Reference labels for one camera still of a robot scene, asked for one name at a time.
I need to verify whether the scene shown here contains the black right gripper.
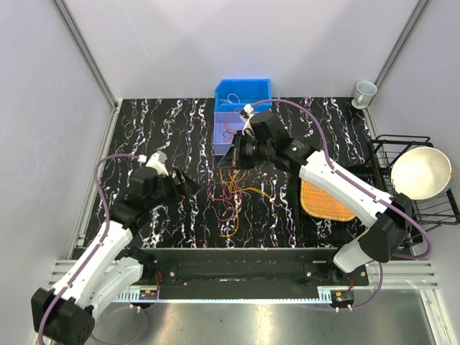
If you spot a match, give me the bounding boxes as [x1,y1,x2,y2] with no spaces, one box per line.
[217,131,273,171]

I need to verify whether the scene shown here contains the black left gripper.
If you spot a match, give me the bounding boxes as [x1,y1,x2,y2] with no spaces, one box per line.
[147,166,202,209]

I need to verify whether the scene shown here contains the orange thin cable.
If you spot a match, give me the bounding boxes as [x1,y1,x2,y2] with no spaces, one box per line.
[222,121,245,144]

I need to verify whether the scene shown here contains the yellow thin cable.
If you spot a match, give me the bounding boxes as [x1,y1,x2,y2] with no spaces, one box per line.
[218,170,274,238]

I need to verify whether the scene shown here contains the pink thin cable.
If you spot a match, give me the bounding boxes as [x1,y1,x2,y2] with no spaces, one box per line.
[207,172,245,231]

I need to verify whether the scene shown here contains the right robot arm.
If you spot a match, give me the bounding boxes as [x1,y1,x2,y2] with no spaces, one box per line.
[218,111,412,285]

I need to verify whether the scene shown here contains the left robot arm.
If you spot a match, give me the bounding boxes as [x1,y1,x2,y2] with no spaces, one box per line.
[31,165,201,344]

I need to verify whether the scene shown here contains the lavender plastic tray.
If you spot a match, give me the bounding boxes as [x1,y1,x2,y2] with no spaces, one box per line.
[213,109,244,156]

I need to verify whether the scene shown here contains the blue plastic bin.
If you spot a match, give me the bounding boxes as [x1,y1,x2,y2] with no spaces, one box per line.
[214,78,272,111]

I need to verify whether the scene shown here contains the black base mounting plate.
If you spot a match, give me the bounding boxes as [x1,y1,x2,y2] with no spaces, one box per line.
[148,248,369,303]

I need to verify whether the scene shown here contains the woven orange bamboo mat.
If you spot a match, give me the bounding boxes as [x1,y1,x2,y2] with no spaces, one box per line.
[300,180,356,222]

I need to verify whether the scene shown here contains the black plastic tray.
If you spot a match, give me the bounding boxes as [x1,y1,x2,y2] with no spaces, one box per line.
[295,179,366,247]

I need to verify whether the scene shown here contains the white ceramic mug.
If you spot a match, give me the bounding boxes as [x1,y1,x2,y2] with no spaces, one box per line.
[351,80,378,109]

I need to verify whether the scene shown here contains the large white bowl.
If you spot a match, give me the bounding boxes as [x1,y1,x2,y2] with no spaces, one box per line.
[390,147,454,201]

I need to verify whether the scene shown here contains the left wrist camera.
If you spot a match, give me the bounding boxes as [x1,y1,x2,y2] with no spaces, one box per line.
[145,151,169,176]

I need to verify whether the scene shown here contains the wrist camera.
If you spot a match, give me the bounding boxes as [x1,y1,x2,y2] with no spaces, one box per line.
[145,151,169,176]
[240,103,254,136]

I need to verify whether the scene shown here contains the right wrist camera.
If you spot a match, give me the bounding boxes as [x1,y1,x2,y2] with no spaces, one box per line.
[240,103,254,136]

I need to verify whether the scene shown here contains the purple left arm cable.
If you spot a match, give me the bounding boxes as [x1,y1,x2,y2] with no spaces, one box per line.
[37,153,148,345]

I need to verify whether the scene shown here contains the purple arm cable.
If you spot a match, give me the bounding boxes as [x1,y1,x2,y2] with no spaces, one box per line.
[247,98,432,312]
[37,153,148,345]

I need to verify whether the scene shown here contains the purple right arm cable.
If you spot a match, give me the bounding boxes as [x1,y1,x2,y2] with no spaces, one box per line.
[247,98,432,312]

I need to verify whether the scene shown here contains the black wire dish rack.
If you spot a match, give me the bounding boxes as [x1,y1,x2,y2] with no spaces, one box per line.
[369,134,459,231]

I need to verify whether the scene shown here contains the aluminium frame rail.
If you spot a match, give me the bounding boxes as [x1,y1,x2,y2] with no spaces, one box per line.
[46,260,441,303]

